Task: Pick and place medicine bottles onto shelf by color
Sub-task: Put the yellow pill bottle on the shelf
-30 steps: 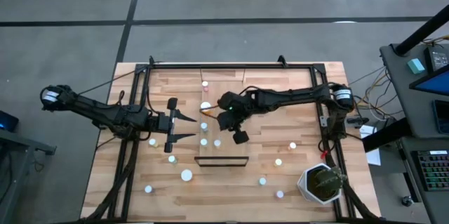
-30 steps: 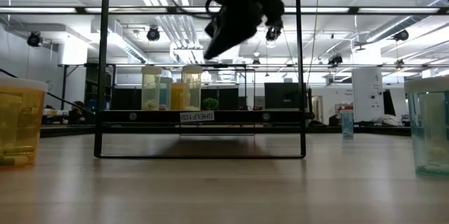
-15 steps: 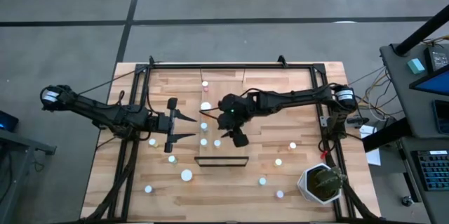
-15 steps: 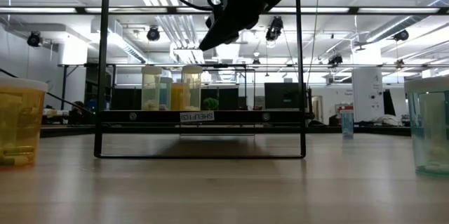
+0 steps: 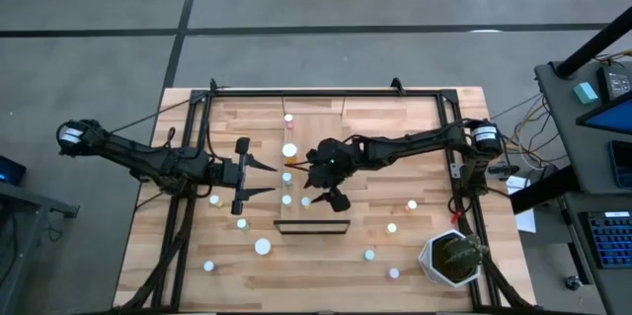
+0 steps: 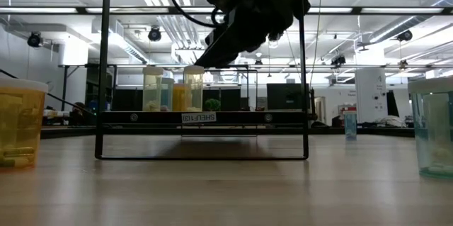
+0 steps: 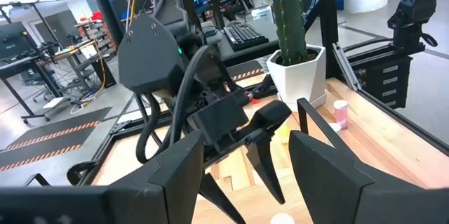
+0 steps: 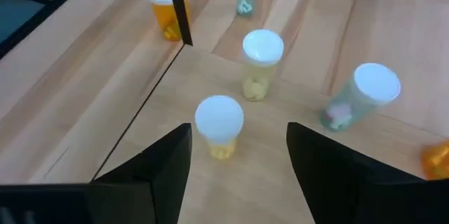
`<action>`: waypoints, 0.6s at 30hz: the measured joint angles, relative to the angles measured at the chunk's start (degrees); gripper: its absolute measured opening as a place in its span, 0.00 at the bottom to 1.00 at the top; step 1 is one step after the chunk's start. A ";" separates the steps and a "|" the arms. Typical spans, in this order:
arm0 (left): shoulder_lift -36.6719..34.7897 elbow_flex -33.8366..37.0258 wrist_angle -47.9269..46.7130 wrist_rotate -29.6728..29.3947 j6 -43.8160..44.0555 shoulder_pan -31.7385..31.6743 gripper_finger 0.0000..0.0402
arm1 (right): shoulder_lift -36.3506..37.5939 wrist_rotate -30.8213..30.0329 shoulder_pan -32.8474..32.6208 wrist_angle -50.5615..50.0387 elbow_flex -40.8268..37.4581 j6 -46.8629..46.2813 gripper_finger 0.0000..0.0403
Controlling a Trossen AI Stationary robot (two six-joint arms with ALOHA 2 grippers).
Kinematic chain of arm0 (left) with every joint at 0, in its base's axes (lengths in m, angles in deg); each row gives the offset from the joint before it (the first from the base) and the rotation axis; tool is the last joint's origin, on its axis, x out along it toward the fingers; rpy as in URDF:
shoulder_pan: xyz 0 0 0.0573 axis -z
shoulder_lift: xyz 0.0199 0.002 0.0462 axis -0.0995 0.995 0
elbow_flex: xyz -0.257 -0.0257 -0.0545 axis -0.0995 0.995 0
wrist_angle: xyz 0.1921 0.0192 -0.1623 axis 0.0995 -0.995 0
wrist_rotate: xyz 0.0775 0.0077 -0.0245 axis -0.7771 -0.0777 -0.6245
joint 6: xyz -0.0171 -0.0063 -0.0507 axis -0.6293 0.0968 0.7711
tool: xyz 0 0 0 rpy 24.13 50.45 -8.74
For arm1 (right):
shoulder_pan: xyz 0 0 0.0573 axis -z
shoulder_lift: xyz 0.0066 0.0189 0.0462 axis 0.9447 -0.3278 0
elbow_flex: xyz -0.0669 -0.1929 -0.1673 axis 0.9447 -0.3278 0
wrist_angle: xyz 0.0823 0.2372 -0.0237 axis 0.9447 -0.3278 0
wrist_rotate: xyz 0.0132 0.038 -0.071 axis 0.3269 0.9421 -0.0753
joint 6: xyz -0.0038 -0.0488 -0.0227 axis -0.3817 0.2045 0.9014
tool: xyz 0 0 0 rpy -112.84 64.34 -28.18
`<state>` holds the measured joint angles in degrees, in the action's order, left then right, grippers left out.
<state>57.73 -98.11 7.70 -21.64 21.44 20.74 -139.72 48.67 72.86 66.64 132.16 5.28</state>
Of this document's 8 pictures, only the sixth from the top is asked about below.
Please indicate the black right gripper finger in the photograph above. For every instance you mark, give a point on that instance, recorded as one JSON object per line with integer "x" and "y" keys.
{"x": 240, "y": 42}

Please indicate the small pale yellow pill bottle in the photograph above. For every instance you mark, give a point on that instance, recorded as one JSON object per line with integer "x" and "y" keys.
{"x": 194, "y": 91}

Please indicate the medium amber pill bottle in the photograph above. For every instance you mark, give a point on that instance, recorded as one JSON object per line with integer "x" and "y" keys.
{"x": 179, "y": 98}

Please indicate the small pale green pill bottle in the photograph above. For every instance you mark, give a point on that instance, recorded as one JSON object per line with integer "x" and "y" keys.
{"x": 152, "y": 91}

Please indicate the large amber pill bottle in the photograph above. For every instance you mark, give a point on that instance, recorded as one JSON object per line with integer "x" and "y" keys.
{"x": 21, "y": 123}

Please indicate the black background monitor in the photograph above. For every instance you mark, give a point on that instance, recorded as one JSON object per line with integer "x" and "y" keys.
{"x": 283, "y": 95}

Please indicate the small green plant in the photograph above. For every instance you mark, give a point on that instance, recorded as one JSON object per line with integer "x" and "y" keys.
{"x": 212, "y": 105}

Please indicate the black ceiling spotlight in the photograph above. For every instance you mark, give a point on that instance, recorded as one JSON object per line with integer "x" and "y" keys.
{"x": 154, "y": 34}
{"x": 34, "y": 39}
{"x": 404, "y": 35}
{"x": 338, "y": 60}

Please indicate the clear acrylic tray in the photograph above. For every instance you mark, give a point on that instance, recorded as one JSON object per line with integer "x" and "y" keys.
{"x": 159, "y": 118}

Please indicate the long ceiling strip light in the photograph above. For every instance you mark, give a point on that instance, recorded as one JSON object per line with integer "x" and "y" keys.
{"x": 371, "y": 10}

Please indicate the white cabinet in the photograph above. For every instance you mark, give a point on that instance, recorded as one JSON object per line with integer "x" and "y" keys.
{"x": 369, "y": 91}

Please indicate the small blue pill bottle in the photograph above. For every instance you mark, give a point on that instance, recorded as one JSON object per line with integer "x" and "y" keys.
{"x": 350, "y": 127}

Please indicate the white ceiling unit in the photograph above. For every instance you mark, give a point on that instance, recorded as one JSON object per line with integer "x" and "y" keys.
{"x": 72, "y": 52}

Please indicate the white cloth pile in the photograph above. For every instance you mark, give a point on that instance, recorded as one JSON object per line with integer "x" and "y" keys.
{"x": 389, "y": 122}

